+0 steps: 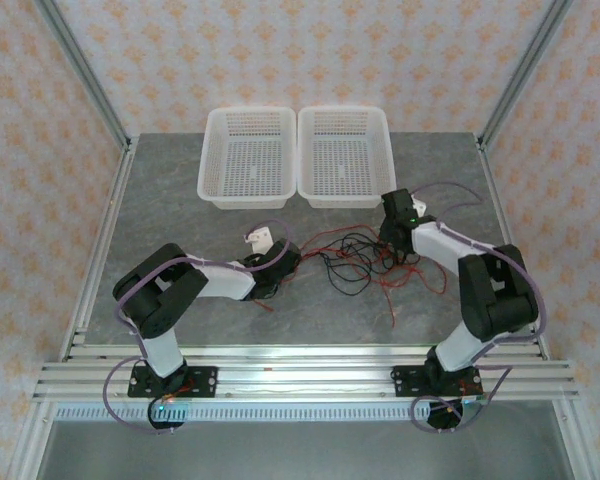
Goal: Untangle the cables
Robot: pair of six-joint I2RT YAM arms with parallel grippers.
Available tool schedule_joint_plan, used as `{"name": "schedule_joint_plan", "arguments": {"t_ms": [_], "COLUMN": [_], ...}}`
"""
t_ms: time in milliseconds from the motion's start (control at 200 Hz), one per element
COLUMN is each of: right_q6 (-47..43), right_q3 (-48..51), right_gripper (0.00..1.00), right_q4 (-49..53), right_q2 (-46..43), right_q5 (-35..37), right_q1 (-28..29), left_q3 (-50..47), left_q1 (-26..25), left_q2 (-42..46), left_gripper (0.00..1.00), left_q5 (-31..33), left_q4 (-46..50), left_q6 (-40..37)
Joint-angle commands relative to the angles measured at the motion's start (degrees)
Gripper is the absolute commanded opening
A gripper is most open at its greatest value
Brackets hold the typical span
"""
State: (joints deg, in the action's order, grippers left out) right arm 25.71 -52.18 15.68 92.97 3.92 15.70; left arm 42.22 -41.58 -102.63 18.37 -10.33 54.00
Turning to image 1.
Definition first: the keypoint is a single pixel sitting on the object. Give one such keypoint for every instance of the aluminium frame post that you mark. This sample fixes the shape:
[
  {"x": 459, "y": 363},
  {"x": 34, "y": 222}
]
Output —
[
  {"x": 81, "y": 65},
  {"x": 526, "y": 65}
]

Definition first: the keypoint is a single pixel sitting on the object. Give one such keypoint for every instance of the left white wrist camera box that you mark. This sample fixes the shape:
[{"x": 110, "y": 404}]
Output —
[{"x": 258, "y": 239}]

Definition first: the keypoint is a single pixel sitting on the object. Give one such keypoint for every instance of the white plastic mesh basket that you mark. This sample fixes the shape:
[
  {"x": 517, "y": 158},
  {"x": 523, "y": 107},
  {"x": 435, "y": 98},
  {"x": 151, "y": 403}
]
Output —
[
  {"x": 247, "y": 165},
  {"x": 346, "y": 165}
]

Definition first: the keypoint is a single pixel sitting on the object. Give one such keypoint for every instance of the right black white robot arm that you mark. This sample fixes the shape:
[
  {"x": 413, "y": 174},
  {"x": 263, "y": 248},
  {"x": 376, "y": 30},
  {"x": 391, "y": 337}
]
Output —
[{"x": 495, "y": 295}]

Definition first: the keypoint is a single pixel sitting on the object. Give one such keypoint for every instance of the aluminium cross rail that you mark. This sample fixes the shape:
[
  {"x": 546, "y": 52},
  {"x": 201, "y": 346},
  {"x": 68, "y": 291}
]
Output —
[{"x": 305, "y": 380}]

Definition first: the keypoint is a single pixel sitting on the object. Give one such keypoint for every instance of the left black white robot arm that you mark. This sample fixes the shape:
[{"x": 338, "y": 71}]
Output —
[{"x": 160, "y": 295}]

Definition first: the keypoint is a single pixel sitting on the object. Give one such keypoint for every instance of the aluminium table side rail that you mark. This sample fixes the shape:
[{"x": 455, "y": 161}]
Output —
[
  {"x": 115, "y": 200},
  {"x": 491, "y": 175}
]

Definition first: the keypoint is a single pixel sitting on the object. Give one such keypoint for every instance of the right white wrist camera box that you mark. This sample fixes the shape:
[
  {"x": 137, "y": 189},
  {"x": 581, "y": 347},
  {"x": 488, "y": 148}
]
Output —
[{"x": 420, "y": 206}]

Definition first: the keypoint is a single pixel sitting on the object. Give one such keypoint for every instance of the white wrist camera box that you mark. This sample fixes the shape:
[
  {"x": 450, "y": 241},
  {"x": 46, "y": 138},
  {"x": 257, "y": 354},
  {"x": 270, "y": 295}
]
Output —
[
  {"x": 420, "y": 206},
  {"x": 258, "y": 239}
]

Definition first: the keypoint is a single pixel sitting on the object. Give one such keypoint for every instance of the aluminium frame leg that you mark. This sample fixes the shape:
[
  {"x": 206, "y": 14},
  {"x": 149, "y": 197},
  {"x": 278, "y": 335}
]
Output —
[
  {"x": 572, "y": 440},
  {"x": 30, "y": 445}
]

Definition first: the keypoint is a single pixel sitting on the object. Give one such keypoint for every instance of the grey metal sheet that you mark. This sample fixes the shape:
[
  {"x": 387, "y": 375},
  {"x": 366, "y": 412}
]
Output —
[{"x": 305, "y": 450}]

